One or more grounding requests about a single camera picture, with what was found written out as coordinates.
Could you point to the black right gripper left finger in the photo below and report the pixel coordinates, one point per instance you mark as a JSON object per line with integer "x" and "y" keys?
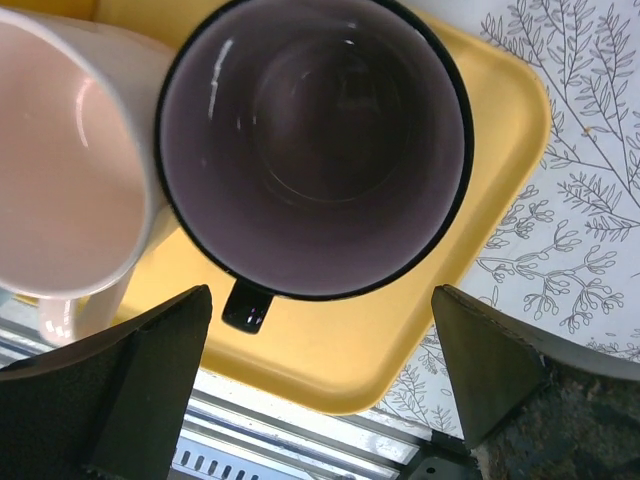
{"x": 109, "y": 406}

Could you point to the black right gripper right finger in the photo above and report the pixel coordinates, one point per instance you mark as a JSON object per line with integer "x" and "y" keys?
{"x": 533, "y": 405}

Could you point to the light pink mug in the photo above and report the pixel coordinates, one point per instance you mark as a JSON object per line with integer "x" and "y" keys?
{"x": 81, "y": 201}

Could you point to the purple black-handled mug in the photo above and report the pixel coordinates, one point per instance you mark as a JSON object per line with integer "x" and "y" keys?
{"x": 313, "y": 150}

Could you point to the floral patterned table mat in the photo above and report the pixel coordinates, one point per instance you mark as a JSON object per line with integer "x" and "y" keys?
{"x": 565, "y": 257}

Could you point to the yellow plastic tray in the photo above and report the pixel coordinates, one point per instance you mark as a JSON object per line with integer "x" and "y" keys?
{"x": 341, "y": 357}

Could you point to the aluminium frame rail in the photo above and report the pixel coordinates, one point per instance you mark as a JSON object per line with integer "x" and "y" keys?
{"x": 234, "y": 432}

